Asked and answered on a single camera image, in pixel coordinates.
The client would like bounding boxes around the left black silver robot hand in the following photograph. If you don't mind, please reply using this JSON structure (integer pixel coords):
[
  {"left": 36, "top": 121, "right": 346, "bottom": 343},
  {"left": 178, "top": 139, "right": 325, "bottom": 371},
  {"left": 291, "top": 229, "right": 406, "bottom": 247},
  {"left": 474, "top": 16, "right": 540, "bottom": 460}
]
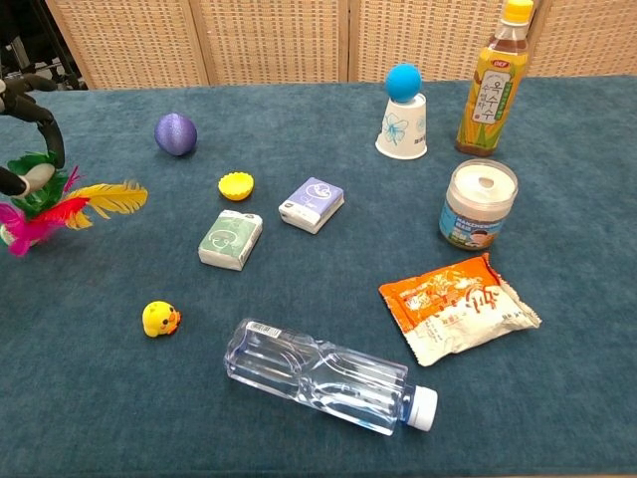
[{"left": 0, "top": 74, "right": 67, "bottom": 199}]

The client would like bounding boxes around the colourful feather shuttlecock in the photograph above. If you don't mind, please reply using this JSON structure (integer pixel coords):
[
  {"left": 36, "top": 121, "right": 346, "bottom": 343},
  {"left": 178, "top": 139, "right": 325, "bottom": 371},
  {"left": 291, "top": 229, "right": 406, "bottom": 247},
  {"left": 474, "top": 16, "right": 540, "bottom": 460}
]
[{"left": 0, "top": 151, "right": 149, "bottom": 258}]

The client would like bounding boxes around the black tripod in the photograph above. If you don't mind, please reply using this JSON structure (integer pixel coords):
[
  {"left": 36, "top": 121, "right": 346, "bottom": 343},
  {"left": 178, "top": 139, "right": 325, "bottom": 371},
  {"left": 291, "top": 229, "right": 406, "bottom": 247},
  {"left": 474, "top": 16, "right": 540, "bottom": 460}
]
[{"left": 29, "top": 0, "right": 89, "bottom": 92}]

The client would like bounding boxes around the purple egg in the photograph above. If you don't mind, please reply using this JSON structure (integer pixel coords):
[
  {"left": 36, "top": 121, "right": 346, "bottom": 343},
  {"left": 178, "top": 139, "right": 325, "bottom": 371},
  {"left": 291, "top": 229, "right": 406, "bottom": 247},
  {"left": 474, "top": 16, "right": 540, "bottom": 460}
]
[{"left": 153, "top": 113, "right": 199, "bottom": 158}]

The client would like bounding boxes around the yellow scalloped cap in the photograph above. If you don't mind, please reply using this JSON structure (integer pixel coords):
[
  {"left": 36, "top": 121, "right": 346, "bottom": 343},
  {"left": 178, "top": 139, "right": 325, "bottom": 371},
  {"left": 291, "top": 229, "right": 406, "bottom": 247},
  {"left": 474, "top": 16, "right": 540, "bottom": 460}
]
[{"left": 217, "top": 171, "right": 257, "bottom": 202}]

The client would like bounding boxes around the green tissue pack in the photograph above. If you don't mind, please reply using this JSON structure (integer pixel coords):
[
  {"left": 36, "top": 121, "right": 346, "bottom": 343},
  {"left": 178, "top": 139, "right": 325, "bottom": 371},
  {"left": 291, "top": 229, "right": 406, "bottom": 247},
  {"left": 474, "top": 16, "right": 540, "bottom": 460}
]
[{"left": 197, "top": 209, "right": 264, "bottom": 272}]

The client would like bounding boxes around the yellow duck toy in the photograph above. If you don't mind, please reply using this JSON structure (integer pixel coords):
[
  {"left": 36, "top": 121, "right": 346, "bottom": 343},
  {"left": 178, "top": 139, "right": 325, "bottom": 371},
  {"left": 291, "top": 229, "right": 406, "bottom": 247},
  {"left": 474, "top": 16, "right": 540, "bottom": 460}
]
[{"left": 141, "top": 300, "right": 183, "bottom": 340}]

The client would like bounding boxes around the woven wooden folding screen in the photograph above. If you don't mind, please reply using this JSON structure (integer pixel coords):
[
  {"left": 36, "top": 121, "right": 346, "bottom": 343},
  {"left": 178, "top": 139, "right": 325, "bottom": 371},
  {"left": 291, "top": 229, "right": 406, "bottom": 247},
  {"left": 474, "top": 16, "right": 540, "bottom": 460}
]
[{"left": 44, "top": 0, "right": 637, "bottom": 91}]

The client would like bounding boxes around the purple tissue pack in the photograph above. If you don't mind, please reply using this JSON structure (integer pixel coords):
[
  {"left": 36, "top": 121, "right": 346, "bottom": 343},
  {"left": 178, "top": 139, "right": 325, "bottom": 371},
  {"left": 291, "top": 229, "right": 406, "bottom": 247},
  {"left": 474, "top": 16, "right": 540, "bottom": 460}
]
[{"left": 278, "top": 176, "right": 345, "bottom": 235}]

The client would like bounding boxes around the blue table cloth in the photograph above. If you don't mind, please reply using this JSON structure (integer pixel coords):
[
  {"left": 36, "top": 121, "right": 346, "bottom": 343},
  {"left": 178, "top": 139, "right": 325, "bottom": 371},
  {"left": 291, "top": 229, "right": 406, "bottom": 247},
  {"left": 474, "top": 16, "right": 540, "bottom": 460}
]
[{"left": 0, "top": 75, "right": 637, "bottom": 478}]

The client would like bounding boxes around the white paper cup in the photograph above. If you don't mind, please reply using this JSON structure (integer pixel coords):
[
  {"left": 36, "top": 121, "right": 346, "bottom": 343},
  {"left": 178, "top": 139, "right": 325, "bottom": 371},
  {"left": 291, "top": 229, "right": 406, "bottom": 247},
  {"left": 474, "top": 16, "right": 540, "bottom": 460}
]
[{"left": 374, "top": 93, "right": 430, "bottom": 160}]

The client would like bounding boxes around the blue ball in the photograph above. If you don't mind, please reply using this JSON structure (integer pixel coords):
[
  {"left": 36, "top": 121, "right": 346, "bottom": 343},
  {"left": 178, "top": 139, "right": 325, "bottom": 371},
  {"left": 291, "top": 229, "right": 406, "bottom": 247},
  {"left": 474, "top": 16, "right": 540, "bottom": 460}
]
[{"left": 385, "top": 63, "right": 423, "bottom": 105}]

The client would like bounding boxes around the clear plastic water bottle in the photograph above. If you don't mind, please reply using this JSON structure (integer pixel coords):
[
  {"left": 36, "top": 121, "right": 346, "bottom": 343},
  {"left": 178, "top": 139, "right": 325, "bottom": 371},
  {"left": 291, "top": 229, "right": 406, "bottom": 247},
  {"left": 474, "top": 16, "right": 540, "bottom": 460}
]
[{"left": 222, "top": 318, "right": 440, "bottom": 437}]

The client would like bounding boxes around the white lidded plastic jar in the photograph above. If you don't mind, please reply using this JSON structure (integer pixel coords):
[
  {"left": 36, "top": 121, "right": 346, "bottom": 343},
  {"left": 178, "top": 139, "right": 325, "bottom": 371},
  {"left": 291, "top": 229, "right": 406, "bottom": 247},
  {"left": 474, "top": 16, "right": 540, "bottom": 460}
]
[{"left": 438, "top": 158, "right": 520, "bottom": 251}]

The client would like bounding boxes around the orange white snack bag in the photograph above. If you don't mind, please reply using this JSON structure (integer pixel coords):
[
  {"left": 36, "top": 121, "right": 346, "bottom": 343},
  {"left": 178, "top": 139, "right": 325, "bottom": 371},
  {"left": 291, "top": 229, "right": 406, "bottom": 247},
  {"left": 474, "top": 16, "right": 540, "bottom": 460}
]
[{"left": 378, "top": 252, "right": 542, "bottom": 367}]

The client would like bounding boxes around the yellow corn tea bottle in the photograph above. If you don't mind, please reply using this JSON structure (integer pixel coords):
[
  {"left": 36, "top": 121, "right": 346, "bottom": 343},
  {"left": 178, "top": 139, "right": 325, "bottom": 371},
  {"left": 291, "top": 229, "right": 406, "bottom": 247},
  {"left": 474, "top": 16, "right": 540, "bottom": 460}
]
[{"left": 455, "top": 0, "right": 534, "bottom": 155}]

